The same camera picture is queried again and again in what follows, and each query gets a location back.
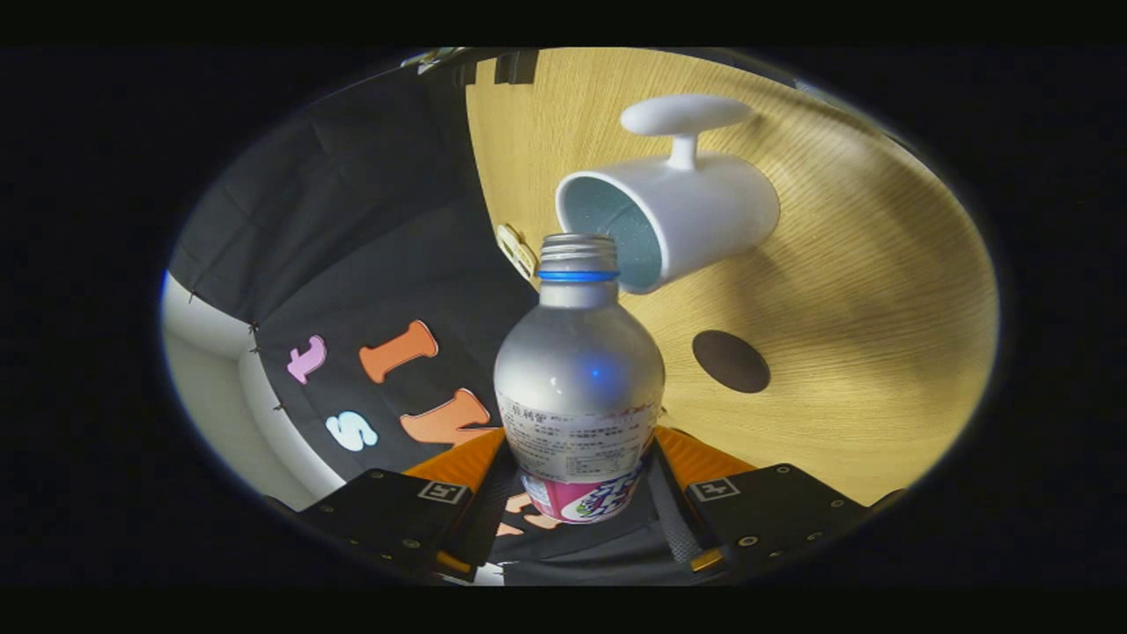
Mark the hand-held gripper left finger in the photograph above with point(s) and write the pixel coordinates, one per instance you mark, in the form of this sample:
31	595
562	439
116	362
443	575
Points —
484	519

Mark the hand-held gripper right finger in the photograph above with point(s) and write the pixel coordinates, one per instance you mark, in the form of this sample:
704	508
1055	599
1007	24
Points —
673	519

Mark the dark brown round coaster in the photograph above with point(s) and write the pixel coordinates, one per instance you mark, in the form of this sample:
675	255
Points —
731	362

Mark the silver juice bottle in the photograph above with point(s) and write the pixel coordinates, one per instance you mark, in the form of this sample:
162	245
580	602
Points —
577	370

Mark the small white food dish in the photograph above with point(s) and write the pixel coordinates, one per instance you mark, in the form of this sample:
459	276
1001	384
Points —
516	251

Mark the wooden table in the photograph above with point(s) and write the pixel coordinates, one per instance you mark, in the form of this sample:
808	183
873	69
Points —
863	282

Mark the small black block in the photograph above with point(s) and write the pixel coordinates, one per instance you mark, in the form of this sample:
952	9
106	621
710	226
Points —
467	74

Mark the large black block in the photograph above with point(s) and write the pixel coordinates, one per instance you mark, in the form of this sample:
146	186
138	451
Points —
516	67

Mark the white shelf with items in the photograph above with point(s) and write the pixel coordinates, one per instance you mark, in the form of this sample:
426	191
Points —
431	58

